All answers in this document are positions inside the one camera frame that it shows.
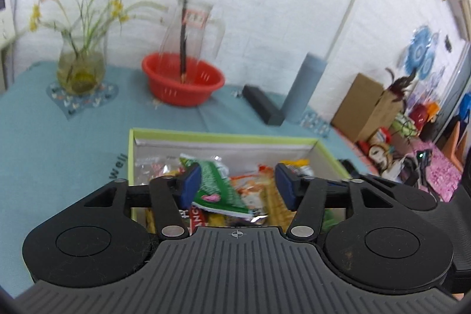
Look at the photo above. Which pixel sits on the black rectangular box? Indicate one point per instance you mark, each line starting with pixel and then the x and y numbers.
pixel 263 104

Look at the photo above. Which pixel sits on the red plastic basket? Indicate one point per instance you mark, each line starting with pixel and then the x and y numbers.
pixel 184 86

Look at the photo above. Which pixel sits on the green snack bag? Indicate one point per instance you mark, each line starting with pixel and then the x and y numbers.
pixel 217 189

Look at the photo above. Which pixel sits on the blue paper wall decoration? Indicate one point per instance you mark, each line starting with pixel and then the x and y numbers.
pixel 419 51

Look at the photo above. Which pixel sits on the green cardboard box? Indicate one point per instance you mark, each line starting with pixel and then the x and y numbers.
pixel 224 146

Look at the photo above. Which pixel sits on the cartoon face toy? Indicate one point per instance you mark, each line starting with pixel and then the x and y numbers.
pixel 381 155

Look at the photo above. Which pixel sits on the brown cardboard box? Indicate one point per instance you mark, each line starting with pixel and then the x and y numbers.
pixel 364 108

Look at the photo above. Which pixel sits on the black straw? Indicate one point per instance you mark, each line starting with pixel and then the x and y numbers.
pixel 183 30

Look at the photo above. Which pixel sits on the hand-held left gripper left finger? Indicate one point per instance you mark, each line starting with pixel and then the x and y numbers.
pixel 191 185

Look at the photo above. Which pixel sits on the pile of assorted snack packets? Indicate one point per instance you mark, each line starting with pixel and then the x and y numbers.
pixel 254 192

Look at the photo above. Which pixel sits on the black phone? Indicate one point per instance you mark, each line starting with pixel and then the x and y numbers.
pixel 345 168

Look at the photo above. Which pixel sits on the green flowering plant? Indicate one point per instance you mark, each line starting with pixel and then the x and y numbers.
pixel 92 5

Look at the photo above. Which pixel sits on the heart-shaped patterned coaster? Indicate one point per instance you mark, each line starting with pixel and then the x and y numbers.
pixel 79 104
pixel 315 124

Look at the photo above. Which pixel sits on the glass vase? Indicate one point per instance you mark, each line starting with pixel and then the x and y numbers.
pixel 81 71

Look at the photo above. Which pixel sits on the grey-blue thermos bottle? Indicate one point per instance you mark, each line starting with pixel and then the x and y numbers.
pixel 303 89

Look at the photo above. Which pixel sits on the pink floor mat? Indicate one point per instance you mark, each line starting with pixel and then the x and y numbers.
pixel 443 174

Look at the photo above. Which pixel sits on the glass pitcher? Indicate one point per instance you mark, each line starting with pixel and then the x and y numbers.
pixel 200 34

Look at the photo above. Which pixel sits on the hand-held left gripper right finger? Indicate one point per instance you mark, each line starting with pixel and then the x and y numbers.
pixel 285 185

